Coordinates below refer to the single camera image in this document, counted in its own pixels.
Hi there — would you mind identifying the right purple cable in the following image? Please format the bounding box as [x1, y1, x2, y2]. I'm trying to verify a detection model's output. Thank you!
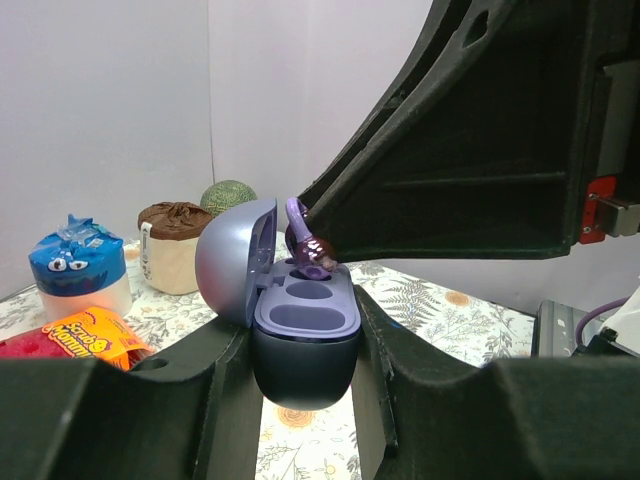
[573, 296, 631, 346]

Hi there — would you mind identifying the green melon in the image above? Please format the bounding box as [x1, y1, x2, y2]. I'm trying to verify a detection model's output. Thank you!
[200, 180, 257, 217]

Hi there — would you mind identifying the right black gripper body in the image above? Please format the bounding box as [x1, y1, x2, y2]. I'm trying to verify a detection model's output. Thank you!
[569, 1, 639, 245]

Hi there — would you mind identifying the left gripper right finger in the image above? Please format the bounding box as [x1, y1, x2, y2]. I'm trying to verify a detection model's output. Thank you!
[352, 288, 639, 479]

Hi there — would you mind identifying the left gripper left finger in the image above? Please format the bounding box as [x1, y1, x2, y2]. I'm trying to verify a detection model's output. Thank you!
[1, 321, 262, 479]

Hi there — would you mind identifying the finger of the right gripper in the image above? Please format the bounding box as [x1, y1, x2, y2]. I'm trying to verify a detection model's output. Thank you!
[303, 1, 595, 261]

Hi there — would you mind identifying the purple earbud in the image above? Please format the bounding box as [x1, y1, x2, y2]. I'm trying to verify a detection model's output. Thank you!
[285, 197, 338, 280]

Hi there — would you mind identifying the purple earbud case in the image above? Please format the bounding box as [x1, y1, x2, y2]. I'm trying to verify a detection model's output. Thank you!
[195, 199, 361, 410]

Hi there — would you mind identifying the pink orange candy box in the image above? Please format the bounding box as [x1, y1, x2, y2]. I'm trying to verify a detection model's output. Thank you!
[1, 307, 154, 371]

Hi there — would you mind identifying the brown topped paper roll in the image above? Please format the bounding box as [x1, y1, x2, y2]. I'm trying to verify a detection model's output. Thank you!
[137, 202, 212, 295]

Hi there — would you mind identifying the blue wrapped paper roll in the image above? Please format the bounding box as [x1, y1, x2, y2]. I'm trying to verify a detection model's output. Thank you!
[28, 214, 132, 321]

